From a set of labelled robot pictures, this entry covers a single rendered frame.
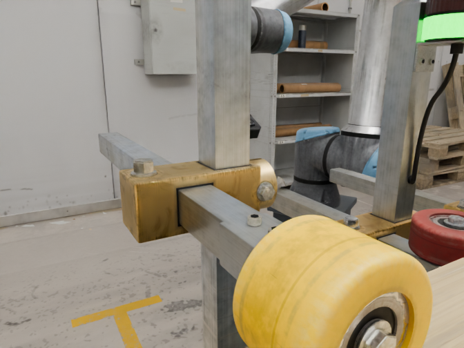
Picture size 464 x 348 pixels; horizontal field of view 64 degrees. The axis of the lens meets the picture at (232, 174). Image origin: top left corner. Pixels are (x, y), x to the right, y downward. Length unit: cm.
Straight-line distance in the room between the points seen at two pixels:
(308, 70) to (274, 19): 300
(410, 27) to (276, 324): 39
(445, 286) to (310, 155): 99
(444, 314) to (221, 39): 25
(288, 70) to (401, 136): 321
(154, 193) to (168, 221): 3
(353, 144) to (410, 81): 72
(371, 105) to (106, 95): 219
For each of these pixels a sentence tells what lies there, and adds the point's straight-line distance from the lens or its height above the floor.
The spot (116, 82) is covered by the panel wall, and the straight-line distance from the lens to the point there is 300.
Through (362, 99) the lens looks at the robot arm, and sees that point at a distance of 120.
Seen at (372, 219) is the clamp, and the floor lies 87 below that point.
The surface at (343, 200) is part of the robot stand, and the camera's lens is 143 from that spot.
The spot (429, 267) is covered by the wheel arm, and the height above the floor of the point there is 86.
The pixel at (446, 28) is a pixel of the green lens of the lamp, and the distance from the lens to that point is 45.
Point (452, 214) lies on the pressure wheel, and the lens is 46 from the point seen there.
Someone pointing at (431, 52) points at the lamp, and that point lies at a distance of 50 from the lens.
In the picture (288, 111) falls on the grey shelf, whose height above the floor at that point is 70.
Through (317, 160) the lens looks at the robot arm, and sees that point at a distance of 126.
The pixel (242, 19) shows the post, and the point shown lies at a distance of 33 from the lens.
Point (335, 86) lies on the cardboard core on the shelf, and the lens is 349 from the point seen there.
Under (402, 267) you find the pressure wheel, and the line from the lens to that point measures 17.
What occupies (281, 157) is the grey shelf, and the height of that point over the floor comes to 25.
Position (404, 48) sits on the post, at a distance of 49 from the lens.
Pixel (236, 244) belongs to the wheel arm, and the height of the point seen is 95.
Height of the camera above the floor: 105
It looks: 15 degrees down
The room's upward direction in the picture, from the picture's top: straight up
